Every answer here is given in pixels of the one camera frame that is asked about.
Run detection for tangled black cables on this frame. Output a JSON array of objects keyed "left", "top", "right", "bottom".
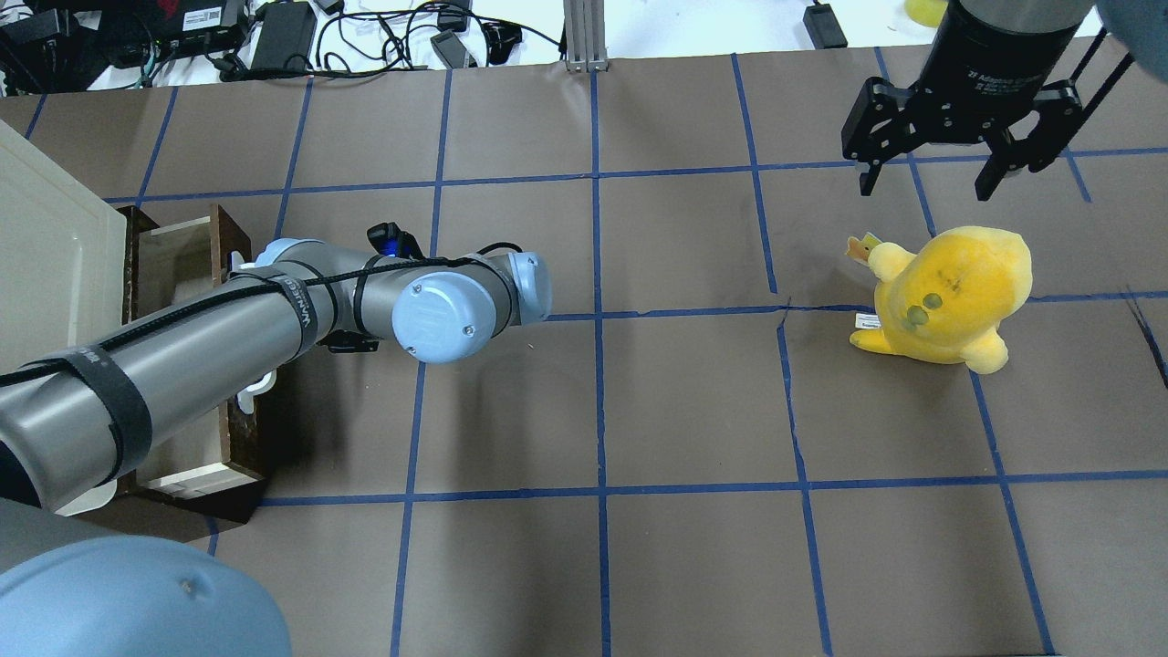
[{"left": 0, "top": 0, "right": 562, "bottom": 92}]

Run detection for aluminium frame post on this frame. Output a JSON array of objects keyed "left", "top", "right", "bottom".
[{"left": 563, "top": 0, "right": 610, "bottom": 74}]

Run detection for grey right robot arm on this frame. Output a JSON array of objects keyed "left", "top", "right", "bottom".
[{"left": 841, "top": 1, "right": 1164, "bottom": 201}]

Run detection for cream plastic cabinet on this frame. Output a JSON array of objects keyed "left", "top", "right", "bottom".
[{"left": 1, "top": 125, "right": 151, "bottom": 512}]

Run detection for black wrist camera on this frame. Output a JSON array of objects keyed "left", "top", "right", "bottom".
[{"left": 366, "top": 222, "right": 426, "bottom": 261}]

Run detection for black power adapter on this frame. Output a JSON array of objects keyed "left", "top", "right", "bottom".
[{"left": 249, "top": 1, "right": 317, "bottom": 74}]

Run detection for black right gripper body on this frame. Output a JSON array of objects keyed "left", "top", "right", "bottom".
[{"left": 858, "top": 1, "right": 1091, "bottom": 153}]

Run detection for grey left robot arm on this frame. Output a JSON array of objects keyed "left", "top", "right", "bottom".
[{"left": 1, "top": 238, "right": 552, "bottom": 656}]

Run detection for yellow plush dinosaur toy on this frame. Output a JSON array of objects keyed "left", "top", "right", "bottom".
[{"left": 846, "top": 224, "right": 1034, "bottom": 375}]

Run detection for dark wooden drawer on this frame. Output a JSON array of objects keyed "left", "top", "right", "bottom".
[{"left": 85, "top": 205, "right": 267, "bottom": 541}]

